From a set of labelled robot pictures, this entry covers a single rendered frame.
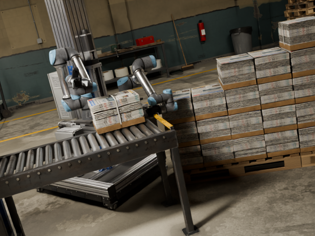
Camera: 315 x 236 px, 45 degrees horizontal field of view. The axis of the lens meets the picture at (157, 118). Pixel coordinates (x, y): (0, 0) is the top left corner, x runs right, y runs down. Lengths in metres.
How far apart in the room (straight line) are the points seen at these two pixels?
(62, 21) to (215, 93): 1.50
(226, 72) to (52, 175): 1.69
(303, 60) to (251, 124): 0.69
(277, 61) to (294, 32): 0.26
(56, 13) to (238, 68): 1.69
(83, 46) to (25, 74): 6.31
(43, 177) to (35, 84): 7.35
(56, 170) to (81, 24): 1.57
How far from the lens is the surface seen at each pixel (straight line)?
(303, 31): 3.39
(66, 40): 3.57
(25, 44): 9.74
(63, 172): 2.52
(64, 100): 3.31
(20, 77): 9.79
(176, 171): 2.68
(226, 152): 3.51
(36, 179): 2.54
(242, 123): 3.42
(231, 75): 3.32
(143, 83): 3.19
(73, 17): 3.57
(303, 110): 3.51
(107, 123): 2.86
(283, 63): 3.38
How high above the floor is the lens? 1.59
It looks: 15 degrees down
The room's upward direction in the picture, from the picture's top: 12 degrees counter-clockwise
